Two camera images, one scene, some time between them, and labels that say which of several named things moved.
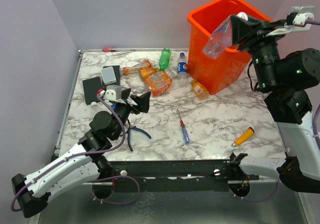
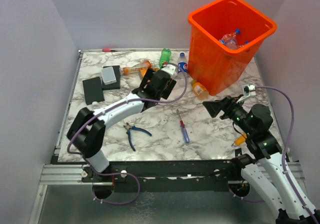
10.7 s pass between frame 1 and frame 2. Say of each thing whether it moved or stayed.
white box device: stayed
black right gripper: moved
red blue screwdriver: stayed
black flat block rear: stayed
